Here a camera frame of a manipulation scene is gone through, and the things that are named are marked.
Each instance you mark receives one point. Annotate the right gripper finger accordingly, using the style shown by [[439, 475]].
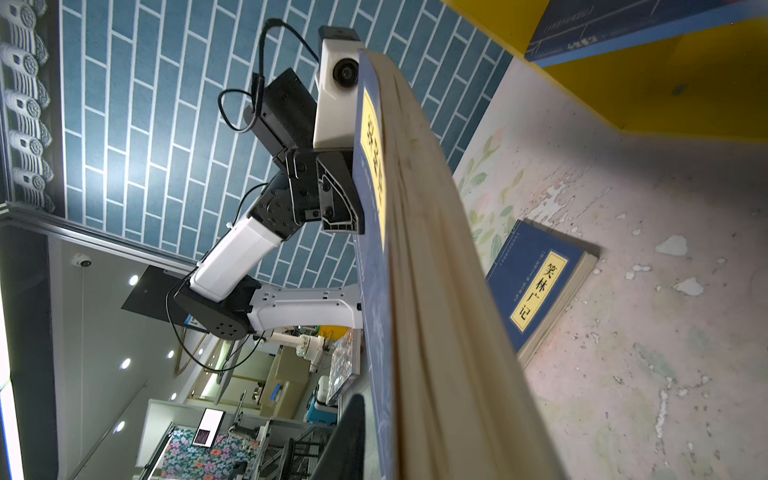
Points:
[[343, 459]]

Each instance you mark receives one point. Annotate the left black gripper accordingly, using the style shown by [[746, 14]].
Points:
[[322, 187]]

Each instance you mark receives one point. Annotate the navy book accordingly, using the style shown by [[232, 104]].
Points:
[[449, 396], [573, 30], [534, 277]]

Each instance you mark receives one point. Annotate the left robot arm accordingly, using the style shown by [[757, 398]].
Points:
[[224, 297]]

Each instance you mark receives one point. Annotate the yellow pink blue bookshelf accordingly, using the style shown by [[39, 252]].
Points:
[[711, 83]]

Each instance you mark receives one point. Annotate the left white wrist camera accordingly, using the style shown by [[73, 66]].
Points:
[[337, 82]]

